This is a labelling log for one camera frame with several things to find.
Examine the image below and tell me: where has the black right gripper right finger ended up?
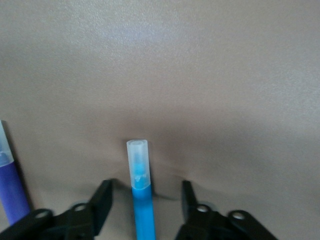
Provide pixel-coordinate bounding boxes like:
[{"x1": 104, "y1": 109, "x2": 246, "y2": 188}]
[{"x1": 173, "y1": 180, "x2": 279, "y2": 240}]

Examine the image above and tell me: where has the purple highlighter marker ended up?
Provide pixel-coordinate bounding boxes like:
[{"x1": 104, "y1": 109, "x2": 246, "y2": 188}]
[{"x1": 0, "y1": 120, "x2": 32, "y2": 227}]

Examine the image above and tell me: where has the blue highlighter marker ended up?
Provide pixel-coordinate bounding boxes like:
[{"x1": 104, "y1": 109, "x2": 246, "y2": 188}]
[{"x1": 125, "y1": 139, "x2": 157, "y2": 240}]

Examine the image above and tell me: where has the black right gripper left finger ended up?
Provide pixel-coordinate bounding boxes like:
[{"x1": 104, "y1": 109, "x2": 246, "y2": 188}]
[{"x1": 0, "y1": 179, "x2": 113, "y2": 240}]

